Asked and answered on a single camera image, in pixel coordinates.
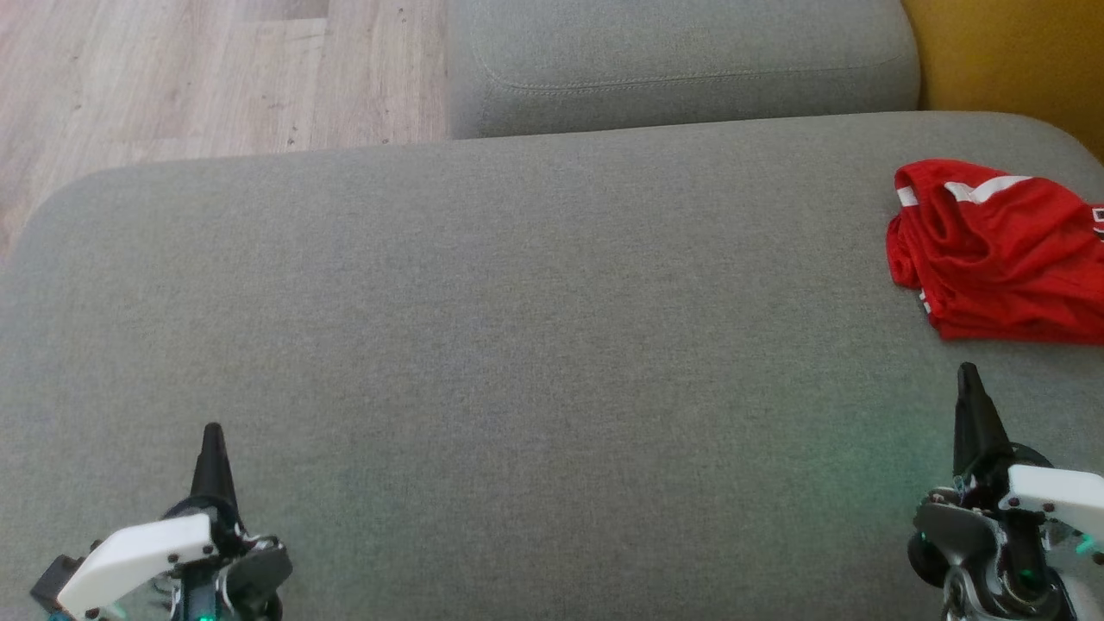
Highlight grey fabric sofa seat cushion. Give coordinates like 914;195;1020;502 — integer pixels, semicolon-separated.
0;110;1104;621

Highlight red jersey with white sleeves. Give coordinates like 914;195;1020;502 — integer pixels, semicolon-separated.
886;159;1104;346

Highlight yellow furniture panel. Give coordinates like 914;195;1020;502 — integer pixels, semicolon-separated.
901;0;1104;163

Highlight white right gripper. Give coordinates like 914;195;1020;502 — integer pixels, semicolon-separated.
910;362;1104;621

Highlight grey stitched sofa cushion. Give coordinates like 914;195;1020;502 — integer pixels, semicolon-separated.
444;0;922;141

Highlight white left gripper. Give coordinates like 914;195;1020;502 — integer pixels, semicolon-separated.
56;423;294;621

